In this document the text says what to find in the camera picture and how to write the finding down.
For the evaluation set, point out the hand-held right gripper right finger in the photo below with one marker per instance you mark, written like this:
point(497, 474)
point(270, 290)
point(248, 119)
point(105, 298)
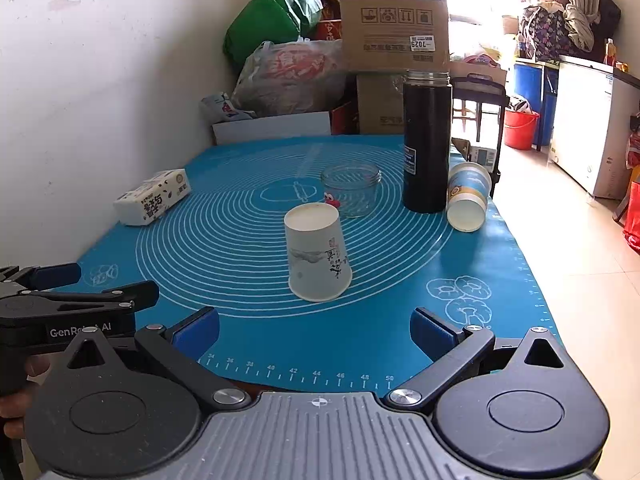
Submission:
point(431, 334)

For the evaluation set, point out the white tissue pack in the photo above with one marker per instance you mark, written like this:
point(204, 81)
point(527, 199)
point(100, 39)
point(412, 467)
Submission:
point(150, 197)

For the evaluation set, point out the blue silicone baking mat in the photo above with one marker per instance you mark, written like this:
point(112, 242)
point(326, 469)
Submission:
point(225, 240)

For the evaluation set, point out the white ink-print paper cup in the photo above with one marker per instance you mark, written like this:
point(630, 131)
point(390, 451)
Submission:
point(315, 260)

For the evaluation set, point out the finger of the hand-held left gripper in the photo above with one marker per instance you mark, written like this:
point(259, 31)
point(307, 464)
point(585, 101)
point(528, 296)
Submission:
point(140, 292)
point(57, 274)

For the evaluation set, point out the red bucket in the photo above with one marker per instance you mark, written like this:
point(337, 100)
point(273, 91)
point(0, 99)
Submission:
point(520, 130)

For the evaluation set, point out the clear glass jar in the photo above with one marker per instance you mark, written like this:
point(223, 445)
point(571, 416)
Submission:
point(350, 185)

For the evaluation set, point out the black thermos bottle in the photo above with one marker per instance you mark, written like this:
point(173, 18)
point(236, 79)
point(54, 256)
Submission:
point(425, 160)

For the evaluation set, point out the blue plastic bin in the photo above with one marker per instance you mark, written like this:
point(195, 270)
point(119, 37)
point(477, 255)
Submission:
point(527, 80)

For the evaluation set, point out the white chest freezer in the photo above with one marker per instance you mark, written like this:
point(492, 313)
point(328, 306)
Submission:
point(585, 125)

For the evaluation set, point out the clear plastic bag red contents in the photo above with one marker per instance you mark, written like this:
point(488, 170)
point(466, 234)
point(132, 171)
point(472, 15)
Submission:
point(290, 80)

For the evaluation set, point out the black metal frame chair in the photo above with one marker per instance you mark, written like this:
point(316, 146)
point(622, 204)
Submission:
point(487, 91)

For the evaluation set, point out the white flat box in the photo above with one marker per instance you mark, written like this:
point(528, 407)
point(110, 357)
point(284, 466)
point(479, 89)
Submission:
point(270, 127)

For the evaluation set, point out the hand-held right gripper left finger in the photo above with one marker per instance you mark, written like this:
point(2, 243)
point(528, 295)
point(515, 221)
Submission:
point(197, 334)

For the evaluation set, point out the small cardboard box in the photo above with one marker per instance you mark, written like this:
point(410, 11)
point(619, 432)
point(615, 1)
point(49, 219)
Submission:
point(380, 105)

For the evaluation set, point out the small red toy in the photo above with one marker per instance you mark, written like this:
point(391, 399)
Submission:
point(333, 201)

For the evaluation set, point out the green bag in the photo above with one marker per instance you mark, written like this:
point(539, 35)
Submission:
point(260, 25)

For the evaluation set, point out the large cardboard box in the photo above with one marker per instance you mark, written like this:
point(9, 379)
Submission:
point(390, 20)

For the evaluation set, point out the small white carton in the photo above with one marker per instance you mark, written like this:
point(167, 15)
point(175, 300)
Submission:
point(484, 156)

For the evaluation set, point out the red cardboard box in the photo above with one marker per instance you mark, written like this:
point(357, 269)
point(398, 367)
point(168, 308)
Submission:
point(344, 117)

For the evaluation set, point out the person's left hand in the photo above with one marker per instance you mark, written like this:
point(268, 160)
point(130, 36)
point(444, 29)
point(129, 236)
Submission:
point(12, 415)

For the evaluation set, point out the blue and white paper cup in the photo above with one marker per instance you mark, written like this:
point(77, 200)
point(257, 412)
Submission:
point(467, 192)

